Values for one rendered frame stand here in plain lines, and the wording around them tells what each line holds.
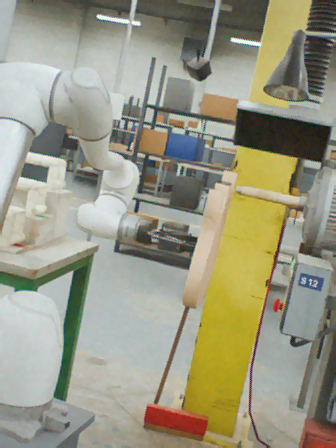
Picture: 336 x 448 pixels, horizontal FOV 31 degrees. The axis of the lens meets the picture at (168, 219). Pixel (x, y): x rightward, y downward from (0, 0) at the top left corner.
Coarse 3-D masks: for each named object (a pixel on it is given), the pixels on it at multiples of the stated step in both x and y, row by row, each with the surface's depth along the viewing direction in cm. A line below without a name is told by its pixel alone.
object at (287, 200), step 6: (246, 192) 194; (252, 192) 193; (258, 192) 193; (264, 192) 193; (270, 192) 193; (276, 192) 193; (258, 198) 194; (264, 198) 193; (270, 198) 193; (276, 198) 192; (282, 198) 192; (288, 198) 192; (294, 198) 191; (282, 204) 193; (288, 204) 192; (294, 204) 191
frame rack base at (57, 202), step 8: (16, 192) 216; (24, 192) 216; (48, 192) 214; (56, 192) 215; (64, 192) 219; (16, 200) 216; (24, 200) 216; (48, 200) 214; (56, 200) 214; (64, 200) 220; (24, 208) 216; (48, 208) 215; (56, 208) 214; (64, 208) 222; (56, 216) 215; (64, 216) 225; (56, 224) 217; (64, 224) 227; (56, 232) 219; (64, 232) 229
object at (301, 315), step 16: (304, 256) 171; (304, 272) 159; (320, 272) 159; (288, 288) 164; (304, 288) 160; (320, 288) 159; (288, 304) 161; (304, 304) 160; (320, 304) 159; (288, 320) 161; (304, 320) 160; (320, 320) 160; (304, 336) 161; (320, 336) 174
